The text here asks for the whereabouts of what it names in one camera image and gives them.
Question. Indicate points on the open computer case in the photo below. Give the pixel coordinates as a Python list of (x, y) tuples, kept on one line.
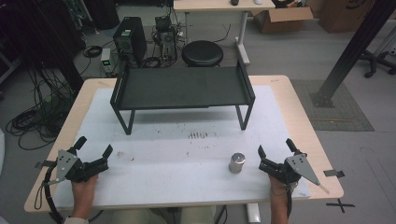
[(166, 40)]

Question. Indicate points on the black computer tower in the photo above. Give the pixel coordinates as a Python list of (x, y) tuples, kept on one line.
[(132, 37)]

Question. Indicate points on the black metal shelf rack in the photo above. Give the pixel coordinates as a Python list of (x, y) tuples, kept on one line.
[(183, 87)]

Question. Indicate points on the small open cardboard box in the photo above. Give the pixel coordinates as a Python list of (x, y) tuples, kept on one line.
[(280, 23)]

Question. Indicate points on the silver metal cylinder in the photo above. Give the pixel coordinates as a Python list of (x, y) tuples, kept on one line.
[(236, 163)]

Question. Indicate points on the person's right hand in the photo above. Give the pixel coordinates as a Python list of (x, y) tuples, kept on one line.
[(278, 189)]

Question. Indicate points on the person's left hand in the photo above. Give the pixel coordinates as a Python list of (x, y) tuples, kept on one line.
[(83, 193)]

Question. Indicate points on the black round stool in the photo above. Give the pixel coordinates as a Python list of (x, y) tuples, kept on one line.
[(202, 53)]

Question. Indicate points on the light wooden desk white legs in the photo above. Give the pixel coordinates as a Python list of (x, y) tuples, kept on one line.
[(211, 5)]

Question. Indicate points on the large cardboard box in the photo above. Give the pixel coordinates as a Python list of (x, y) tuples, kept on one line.
[(342, 15)]

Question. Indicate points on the grey floor mat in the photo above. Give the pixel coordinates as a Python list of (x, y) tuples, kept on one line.
[(342, 119)]

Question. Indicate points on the white table leg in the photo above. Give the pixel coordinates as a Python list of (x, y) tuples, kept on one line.
[(253, 214)]

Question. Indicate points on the black metal pillar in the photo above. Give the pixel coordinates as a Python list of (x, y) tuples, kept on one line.
[(351, 49)]

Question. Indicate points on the light wooden table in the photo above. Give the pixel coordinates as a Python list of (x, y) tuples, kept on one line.
[(294, 118)]

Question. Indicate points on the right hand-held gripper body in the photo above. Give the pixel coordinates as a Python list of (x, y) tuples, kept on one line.
[(289, 171)]

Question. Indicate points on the white foam mat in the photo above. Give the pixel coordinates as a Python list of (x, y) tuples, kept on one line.
[(174, 180)]

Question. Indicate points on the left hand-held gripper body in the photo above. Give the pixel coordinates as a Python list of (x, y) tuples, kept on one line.
[(82, 169)]

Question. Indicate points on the dark curtain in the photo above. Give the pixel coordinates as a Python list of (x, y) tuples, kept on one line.
[(40, 34)]

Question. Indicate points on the black office chair base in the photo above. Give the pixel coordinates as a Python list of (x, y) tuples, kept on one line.
[(373, 60)]

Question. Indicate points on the black tape strip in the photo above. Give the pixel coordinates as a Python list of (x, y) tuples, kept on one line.
[(333, 173), (45, 164)]

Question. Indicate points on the grey power supply unit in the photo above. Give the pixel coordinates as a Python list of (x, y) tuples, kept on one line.
[(106, 61)]

